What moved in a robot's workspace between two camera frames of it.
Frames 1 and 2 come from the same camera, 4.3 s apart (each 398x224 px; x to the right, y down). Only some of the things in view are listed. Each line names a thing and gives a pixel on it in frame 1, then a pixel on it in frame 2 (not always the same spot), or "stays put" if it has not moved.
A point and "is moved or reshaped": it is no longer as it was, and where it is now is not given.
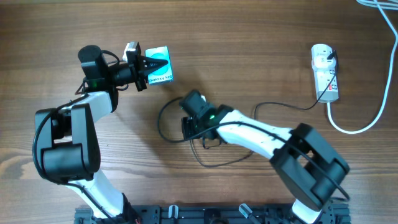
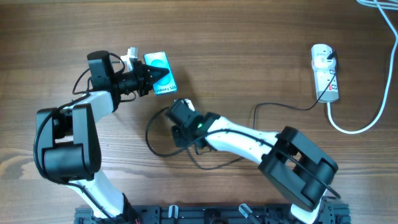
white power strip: [323, 63] stays put
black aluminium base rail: [217, 214] stays put
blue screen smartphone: [163, 74] is moved or reshaped
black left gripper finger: [147, 65] → [153, 73]
